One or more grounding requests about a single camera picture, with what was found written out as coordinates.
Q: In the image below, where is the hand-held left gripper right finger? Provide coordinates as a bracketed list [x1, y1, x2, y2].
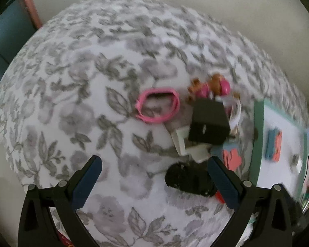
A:
[207, 156, 293, 247]

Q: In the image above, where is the black oval object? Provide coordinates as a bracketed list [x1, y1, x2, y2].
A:
[165, 162, 218, 197]

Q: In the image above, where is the green and white book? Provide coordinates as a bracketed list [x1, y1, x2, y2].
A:
[253, 100, 309, 211]

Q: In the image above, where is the orange flower shape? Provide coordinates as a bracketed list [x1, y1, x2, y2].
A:
[221, 148, 241, 170]

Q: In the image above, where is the teal chair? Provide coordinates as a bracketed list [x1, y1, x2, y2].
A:
[0, 0, 37, 101]

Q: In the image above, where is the blue and orange block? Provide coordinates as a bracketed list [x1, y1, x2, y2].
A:
[265, 128, 283, 161]

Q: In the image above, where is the white box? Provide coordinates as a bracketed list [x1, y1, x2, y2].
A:
[170, 127, 212, 163]

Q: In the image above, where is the pink smartwatch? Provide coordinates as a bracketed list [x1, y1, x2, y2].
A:
[136, 89, 181, 123]

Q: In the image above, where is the black box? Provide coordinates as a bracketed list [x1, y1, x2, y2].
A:
[188, 99, 231, 145]

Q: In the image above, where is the grey floral blanket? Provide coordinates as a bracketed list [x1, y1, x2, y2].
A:
[0, 0, 309, 247]

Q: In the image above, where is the brown toy dog figure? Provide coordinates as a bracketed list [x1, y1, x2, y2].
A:
[187, 73, 231, 100]

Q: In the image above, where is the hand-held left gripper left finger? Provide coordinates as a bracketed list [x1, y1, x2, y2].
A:
[19, 155, 103, 247]

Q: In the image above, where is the white toy vehicle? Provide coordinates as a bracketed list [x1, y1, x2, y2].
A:
[221, 95, 242, 135]

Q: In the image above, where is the pink wooden post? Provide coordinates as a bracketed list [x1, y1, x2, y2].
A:
[22, 0, 43, 29]

